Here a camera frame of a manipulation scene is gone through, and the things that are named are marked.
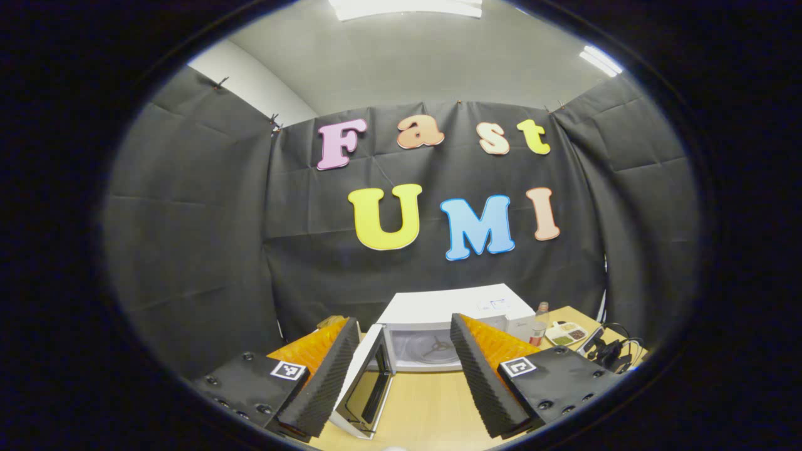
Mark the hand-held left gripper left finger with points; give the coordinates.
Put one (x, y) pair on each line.
(322, 382)

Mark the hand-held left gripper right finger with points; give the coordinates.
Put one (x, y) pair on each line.
(482, 382)

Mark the white microwave oven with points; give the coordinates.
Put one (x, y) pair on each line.
(432, 310)

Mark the clear bottle with red label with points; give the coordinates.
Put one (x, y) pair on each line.
(539, 326)

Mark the white divided grain dish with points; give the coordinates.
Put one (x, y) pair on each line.
(566, 333)

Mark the black backdrop cloth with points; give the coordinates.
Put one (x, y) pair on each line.
(200, 250)

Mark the long ceiling light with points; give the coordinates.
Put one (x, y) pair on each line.
(600, 60)

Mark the wide ceiling light panel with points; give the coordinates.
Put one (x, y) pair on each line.
(407, 7)

